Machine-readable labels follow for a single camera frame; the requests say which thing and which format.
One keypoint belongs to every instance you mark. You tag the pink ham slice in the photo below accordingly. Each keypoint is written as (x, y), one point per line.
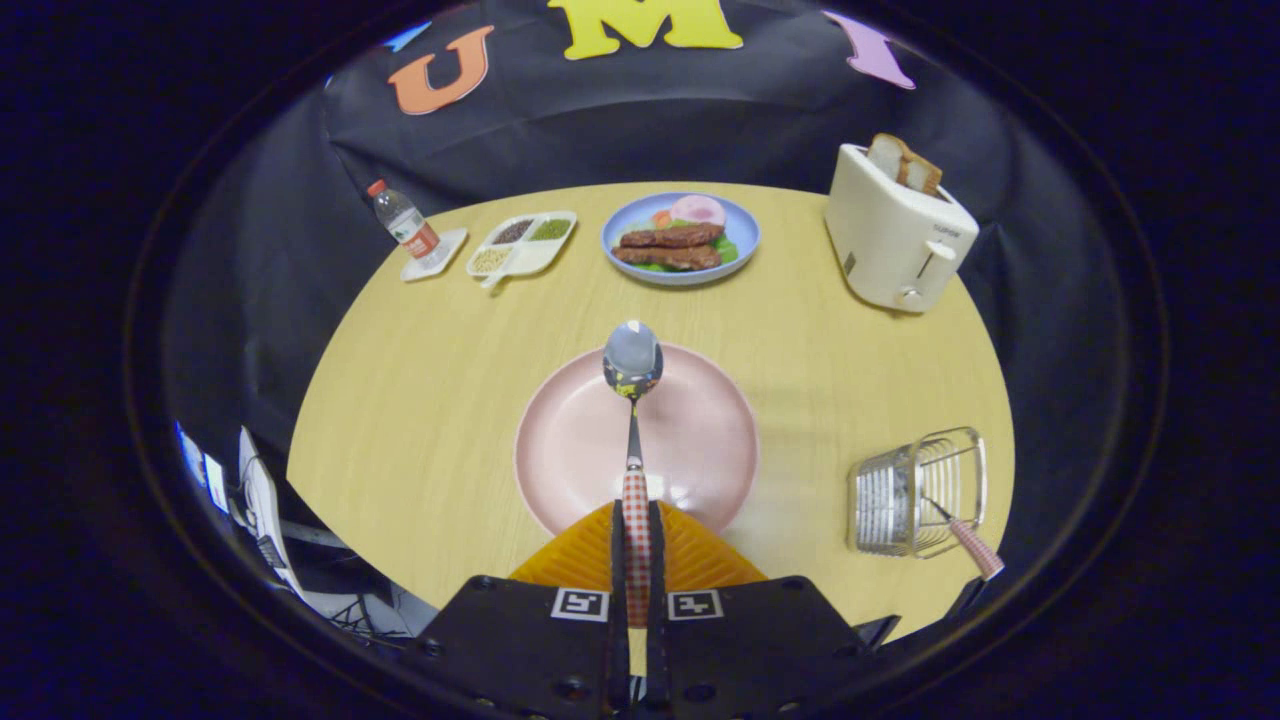
(698, 210)

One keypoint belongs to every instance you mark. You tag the green lettuce leaf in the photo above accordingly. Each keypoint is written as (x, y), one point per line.
(728, 250)

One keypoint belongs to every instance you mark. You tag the cream toaster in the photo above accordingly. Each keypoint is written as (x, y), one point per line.
(880, 240)

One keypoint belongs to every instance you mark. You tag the brown meat strip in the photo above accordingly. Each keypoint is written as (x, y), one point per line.
(665, 258)
(672, 237)

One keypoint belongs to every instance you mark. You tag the white divided condiment dish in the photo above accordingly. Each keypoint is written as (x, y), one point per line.
(535, 257)

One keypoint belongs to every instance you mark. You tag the blue plate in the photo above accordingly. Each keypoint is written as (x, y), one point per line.
(748, 232)

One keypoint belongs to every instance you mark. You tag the small white coaster tray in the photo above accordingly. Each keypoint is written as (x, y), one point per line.
(450, 246)

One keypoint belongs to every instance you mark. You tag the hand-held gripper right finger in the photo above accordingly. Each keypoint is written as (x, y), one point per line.
(750, 650)

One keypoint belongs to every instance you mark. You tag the pink plate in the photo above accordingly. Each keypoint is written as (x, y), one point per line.
(700, 440)

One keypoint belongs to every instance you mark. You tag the clear water bottle red label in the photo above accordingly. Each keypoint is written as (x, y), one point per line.
(410, 230)

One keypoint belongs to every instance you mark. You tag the toast slice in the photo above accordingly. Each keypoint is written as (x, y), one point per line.
(920, 175)
(887, 158)

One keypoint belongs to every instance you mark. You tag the white device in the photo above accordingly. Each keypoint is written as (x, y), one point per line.
(262, 500)

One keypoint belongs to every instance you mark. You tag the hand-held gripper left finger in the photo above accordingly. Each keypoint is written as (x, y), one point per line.
(530, 650)

